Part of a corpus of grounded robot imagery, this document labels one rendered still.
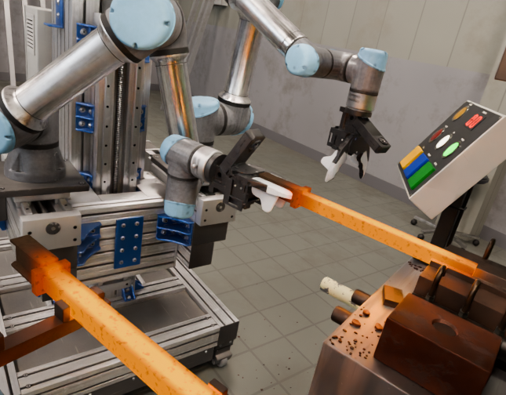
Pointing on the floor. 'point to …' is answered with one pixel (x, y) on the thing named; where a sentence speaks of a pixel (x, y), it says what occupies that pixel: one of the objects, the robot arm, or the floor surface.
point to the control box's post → (444, 229)
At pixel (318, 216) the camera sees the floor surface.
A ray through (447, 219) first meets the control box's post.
